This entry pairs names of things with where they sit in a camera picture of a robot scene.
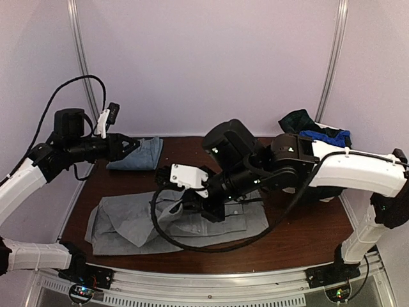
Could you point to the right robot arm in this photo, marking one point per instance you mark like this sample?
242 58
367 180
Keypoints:
299 163

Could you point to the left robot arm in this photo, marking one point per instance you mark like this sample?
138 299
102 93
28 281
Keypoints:
35 171

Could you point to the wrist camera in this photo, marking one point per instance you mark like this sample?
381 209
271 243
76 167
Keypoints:
107 118
184 176

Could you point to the right aluminium post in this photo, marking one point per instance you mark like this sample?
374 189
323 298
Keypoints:
337 44

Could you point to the dark green plaid garment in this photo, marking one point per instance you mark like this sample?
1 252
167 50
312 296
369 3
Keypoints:
294 123

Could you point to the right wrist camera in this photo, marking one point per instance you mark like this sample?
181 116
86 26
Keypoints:
184 176

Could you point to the blue cloth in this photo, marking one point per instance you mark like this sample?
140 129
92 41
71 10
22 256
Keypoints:
339 138

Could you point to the left aluminium post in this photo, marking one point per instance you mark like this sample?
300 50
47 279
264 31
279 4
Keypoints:
73 16

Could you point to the aluminium post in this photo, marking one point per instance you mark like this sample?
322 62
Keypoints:
73 16
337 44

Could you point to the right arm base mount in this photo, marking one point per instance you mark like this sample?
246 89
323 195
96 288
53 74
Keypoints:
334 277

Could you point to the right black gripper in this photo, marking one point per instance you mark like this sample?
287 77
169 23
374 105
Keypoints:
215 212

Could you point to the light blue denim skirt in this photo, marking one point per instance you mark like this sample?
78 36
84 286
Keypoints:
144 158

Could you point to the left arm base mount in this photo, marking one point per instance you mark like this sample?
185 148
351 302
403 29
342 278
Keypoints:
87 280

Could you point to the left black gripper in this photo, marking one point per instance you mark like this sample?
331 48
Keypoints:
118 139

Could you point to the aluminium front rail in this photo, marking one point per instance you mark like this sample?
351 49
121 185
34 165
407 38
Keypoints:
287 287

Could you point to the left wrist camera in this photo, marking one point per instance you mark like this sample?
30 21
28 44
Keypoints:
107 118

